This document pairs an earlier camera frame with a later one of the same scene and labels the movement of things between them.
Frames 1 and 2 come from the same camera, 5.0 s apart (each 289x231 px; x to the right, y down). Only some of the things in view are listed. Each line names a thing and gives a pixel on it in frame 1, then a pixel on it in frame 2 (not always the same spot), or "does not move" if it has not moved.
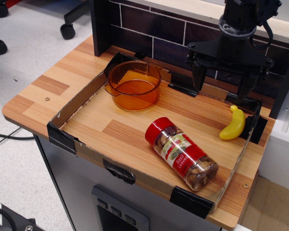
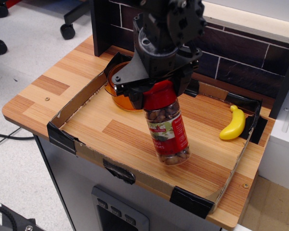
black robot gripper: (234, 49) to (146, 68)
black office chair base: (67, 30) does not move
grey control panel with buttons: (110, 213) does not move
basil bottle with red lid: (181, 155) to (167, 123)
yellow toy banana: (237, 125) does not move
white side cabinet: (280, 162) does not move
